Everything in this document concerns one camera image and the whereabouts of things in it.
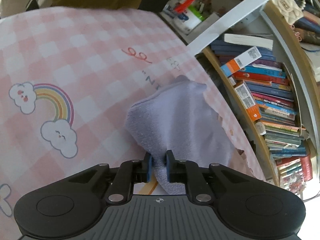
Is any row of colourful books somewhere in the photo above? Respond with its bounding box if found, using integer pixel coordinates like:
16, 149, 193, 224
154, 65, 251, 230
209, 33, 314, 194

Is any white power adapter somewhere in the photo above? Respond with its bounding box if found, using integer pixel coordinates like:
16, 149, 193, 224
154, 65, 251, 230
255, 122, 266, 136

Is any beige quilted purse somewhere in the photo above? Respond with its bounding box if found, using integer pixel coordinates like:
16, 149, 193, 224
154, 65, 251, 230
271, 0, 307, 25

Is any purple and brown sweater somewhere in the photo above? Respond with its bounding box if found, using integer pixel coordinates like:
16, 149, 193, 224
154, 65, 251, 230
124, 74, 241, 195

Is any white jar with green lid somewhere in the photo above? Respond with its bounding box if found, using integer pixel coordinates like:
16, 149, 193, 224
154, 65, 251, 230
174, 4, 206, 35

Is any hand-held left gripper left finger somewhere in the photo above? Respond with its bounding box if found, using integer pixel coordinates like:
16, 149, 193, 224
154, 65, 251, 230
66, 153, 153, 203

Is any pink checked printed table mat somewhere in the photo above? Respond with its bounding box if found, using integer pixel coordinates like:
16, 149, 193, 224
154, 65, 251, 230
0, 6, 267, 220

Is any white and wooden bookshelf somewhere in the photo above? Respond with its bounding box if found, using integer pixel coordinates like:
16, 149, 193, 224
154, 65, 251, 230
160, 0, 320, 200

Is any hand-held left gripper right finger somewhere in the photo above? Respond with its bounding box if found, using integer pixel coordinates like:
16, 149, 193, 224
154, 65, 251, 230
166, 150, 254, 203

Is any flat orange and white box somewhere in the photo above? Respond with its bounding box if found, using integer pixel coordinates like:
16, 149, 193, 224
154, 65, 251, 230
233, 82, 262, 122

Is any tall orange and white box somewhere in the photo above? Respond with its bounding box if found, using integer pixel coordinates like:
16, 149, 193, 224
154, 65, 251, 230
220, 46, 262, 77

